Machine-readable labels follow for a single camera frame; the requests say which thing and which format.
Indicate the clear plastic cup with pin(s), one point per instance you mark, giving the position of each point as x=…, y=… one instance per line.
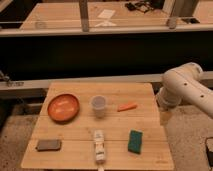
x=98, y=105

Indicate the white remote-like bottle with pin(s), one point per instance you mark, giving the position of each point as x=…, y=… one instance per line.
x=99, y=146

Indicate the grey metal post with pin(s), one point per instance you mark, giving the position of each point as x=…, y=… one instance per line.
x=83, y=6
x=175, y=12

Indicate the orange ceramic bowl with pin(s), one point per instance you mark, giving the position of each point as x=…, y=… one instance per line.
x=63, y=108

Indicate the grey brown sponge block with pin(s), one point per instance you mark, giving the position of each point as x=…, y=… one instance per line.
x=48, y=145

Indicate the white paper sheet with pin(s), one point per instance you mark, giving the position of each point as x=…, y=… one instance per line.
x=106, y=14

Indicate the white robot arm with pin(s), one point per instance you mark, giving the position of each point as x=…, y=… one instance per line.
x=183, y=83

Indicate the orange carrot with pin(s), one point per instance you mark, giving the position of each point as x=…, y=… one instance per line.
x=125, y=107

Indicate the green sponge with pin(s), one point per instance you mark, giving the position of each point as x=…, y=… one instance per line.
x=135, y=141

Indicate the grey metal post right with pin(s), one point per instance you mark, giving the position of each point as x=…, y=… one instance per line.
x=175, y=12

